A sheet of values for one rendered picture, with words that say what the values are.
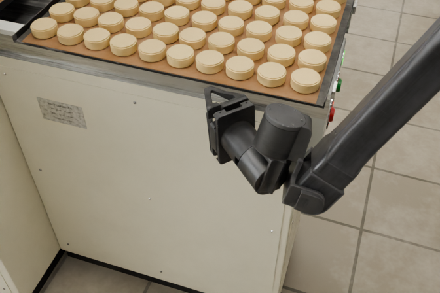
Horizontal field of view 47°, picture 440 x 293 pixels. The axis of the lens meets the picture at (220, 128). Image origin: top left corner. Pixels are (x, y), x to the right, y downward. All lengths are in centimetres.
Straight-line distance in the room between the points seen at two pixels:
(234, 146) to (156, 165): 42
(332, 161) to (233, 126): 16
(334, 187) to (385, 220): 118
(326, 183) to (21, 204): 93
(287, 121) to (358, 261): 113
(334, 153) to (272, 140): 8
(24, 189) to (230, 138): 79
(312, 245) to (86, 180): 82
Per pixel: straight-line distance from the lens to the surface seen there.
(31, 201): 147
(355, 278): 172
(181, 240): 134
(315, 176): 70
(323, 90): 88
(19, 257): 151
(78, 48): 100
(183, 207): 122
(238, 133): 75
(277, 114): 68
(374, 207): 190
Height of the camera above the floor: 145
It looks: 44 degrees down
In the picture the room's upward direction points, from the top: straight up
